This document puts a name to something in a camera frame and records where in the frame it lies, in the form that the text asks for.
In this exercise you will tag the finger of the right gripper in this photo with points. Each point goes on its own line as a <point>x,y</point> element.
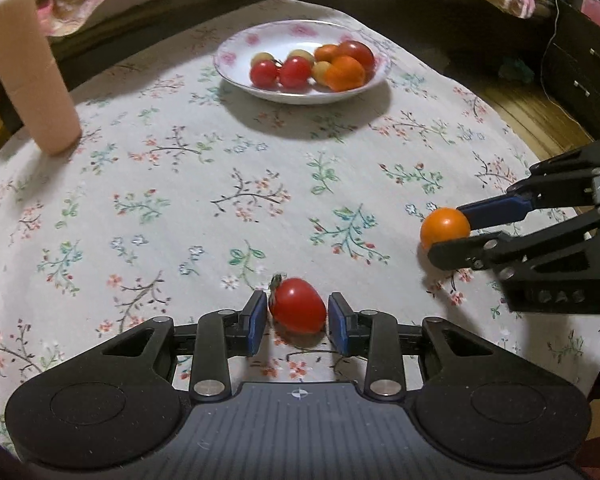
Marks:
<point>570,245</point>
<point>571,179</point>

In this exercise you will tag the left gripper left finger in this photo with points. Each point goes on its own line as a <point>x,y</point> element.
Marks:
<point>219,336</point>

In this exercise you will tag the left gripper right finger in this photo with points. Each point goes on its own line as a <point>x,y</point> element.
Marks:
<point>372,335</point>

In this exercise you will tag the smooth orange tomato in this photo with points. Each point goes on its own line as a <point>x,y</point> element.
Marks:
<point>442,225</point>

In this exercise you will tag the cherry tomato with stem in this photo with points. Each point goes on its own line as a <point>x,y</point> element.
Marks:
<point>296,305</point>

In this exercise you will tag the small orange mandarin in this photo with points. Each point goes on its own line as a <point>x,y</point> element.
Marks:
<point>325,53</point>

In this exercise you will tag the pale longan fruit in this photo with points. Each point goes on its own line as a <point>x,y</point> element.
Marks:
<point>299,53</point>

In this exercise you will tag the dark drawer cabinet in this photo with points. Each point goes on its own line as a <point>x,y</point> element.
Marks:
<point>571,67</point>

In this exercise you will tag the floral white tablecloth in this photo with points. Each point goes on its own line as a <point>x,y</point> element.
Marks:
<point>185,195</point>

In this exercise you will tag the large red tomato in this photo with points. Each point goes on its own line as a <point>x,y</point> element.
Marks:
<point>360,52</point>

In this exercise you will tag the oval red tomato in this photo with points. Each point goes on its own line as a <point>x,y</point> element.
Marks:
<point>295,73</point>

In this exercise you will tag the red cherry tomato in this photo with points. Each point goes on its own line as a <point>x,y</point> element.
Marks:
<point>264,74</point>

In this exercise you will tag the white floral plate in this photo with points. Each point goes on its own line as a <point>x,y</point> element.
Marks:
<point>233,58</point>

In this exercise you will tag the brown longan left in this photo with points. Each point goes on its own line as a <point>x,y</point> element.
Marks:
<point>261,57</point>

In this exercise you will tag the pink ribbed bottle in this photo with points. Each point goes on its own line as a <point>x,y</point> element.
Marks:
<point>32,79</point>

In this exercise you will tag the dark sofa frame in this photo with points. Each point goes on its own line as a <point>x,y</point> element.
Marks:
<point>458,37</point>

